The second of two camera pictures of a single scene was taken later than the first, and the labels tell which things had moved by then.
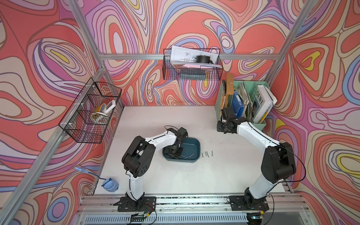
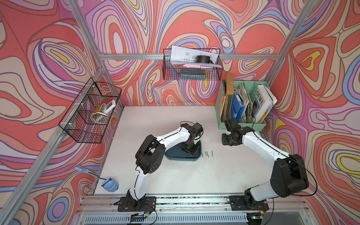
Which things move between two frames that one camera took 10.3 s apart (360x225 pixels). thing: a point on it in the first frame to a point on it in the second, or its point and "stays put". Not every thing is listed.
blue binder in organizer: (237, 105) stays put
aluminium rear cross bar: (166, 56) stays put
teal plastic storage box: (191, 151) stays put
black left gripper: (178, 155) to (193, 151)
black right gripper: (219, 127) to (224, 141)
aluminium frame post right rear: (307, 9) stays put
